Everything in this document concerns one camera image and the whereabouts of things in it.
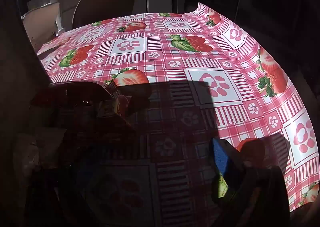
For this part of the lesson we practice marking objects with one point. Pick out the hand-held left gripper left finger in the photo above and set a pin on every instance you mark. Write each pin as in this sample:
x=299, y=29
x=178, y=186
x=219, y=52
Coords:
x=57, y=197

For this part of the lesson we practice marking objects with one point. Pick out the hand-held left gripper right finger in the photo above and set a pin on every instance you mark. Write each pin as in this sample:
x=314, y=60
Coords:
x=220, y=157

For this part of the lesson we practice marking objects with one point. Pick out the pink strawberry print tablecloth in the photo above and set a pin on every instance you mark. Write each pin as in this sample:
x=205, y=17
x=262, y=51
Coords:
x=175, y=49

